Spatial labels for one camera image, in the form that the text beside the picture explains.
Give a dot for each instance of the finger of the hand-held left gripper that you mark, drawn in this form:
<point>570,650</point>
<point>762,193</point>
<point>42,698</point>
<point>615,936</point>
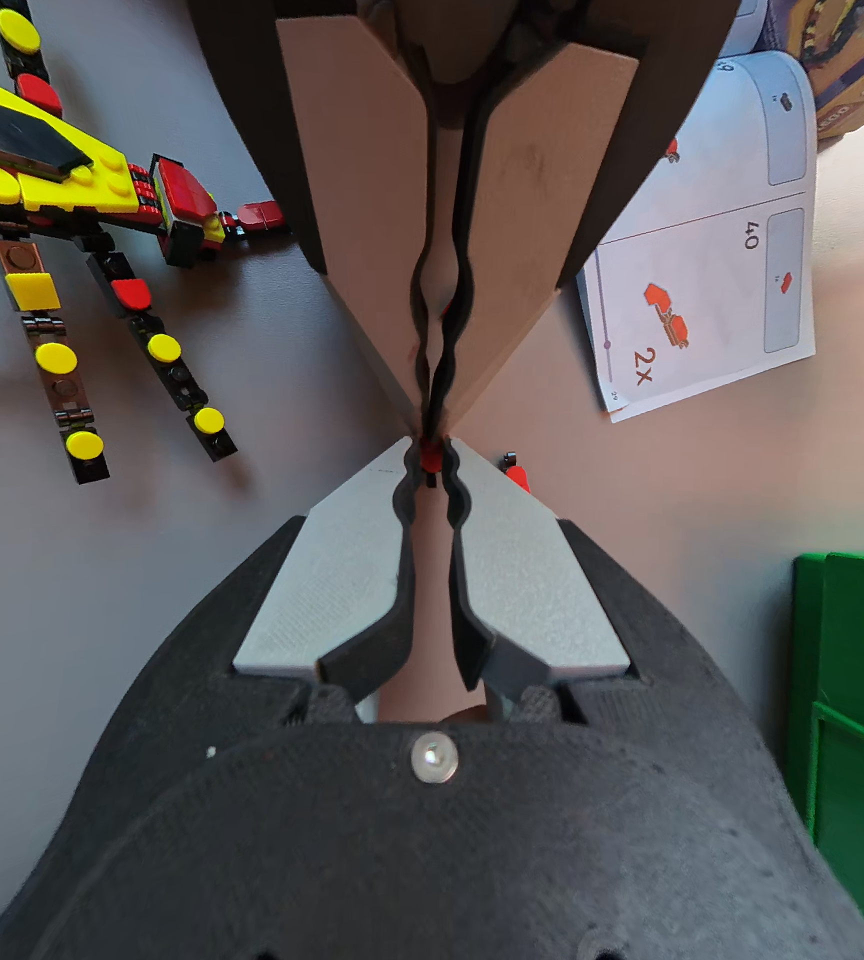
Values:
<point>529,195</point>
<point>357,187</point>

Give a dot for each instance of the cardboard lego box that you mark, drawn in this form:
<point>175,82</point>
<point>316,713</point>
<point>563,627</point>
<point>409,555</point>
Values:
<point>852,60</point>

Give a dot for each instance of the small red black lego piece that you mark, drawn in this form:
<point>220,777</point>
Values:
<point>432,457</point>

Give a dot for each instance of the green plastic bin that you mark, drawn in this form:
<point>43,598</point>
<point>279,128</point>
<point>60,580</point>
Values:
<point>859,675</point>

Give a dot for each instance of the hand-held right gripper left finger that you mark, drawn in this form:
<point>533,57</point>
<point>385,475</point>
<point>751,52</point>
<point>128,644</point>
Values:
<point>327,585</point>

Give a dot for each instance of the red lego clip piece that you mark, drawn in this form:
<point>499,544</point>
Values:
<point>516,475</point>

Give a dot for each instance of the white lego instruction booklet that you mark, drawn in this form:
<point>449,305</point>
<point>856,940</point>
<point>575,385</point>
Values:
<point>702,300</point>

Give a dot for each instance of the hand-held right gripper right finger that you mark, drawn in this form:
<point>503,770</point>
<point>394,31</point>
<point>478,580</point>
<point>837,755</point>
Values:
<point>537,585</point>

